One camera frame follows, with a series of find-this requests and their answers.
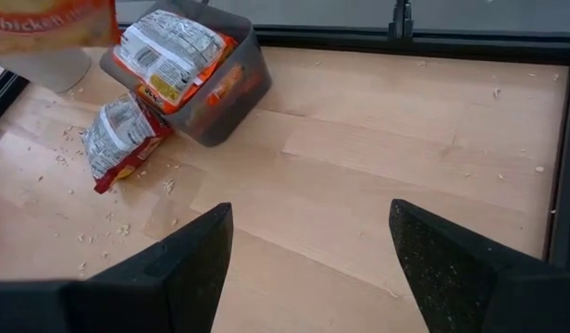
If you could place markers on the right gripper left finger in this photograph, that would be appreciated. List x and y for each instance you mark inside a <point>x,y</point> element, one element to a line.
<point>197,268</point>

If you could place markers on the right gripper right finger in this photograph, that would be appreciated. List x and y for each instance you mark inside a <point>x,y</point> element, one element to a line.
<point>442,268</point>

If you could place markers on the orange Maruchan noodle pack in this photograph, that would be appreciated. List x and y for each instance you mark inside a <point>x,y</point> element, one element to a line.
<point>49,28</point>
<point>169,55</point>
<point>227,83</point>

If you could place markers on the red Maruchan noodle pack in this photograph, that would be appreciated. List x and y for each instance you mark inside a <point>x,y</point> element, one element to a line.
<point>114,139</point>

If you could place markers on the grey translucent plastic bin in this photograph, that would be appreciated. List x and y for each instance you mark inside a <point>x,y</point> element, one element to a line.
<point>211,127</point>

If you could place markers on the green plant in white pot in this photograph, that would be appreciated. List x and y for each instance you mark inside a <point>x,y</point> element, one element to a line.
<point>49,69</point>

